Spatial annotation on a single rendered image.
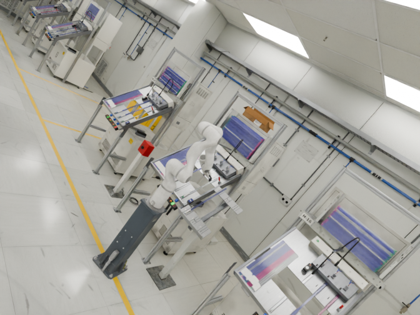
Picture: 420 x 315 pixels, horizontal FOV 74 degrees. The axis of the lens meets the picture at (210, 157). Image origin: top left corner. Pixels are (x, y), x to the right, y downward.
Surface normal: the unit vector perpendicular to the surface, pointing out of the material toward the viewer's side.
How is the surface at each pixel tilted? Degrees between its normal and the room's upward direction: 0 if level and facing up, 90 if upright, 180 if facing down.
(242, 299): 90
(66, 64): 90
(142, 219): 90
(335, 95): 90
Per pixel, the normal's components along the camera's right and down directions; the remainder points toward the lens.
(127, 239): -0.33, -0.02
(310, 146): -0.55, -0.23
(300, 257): 0.04, -0.72
